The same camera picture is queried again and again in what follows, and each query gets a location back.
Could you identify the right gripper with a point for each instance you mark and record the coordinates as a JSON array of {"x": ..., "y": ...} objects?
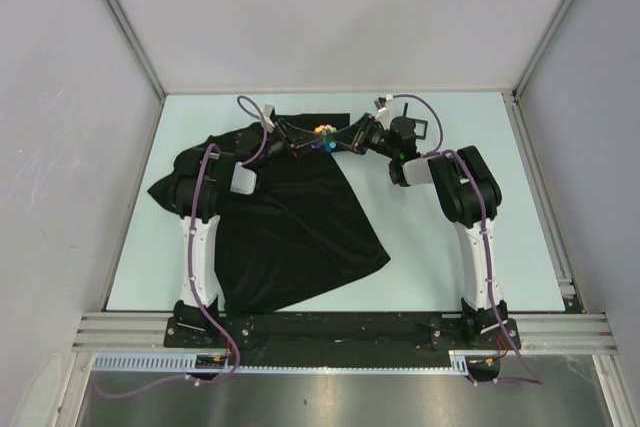
[{"x": 354, "y": 137}]

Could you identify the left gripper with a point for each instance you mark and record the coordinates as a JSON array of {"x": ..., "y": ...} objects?
[{"x": 292, "y": 138}]

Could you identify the colourful pom-pom brooch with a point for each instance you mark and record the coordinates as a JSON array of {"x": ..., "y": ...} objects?
[{"x": 325, "y": 138}]

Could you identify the black t-shirt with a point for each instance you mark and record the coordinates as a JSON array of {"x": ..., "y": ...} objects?
[{"x": 302, "y": 233}]

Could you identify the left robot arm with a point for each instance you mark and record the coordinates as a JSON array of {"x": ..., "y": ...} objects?
[{"x": 220, "y": 174}]

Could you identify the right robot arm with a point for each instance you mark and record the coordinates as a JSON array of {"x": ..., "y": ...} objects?
[{"x": 468, "y": 195}]

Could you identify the small black stand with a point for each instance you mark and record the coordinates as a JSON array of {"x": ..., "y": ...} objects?
[{"x": 420, "y": 126}]

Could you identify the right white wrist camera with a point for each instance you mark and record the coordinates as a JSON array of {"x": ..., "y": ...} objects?
[{"x": 382, "y": 107}]

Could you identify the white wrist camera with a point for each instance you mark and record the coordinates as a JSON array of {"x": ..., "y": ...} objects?
[
  {"x": 268, "y": 112},
  {"x": 382, "y": 107}
]

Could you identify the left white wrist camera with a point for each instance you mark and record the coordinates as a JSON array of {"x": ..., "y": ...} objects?
[{"x": 268, "y": 112}]

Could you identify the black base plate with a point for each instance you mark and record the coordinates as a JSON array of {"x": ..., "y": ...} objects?
[{"x": 438, "y": 331}]

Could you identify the white slotted cable duct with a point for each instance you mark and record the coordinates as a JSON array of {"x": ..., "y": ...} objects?
[{"x": 437, "y": 363}]

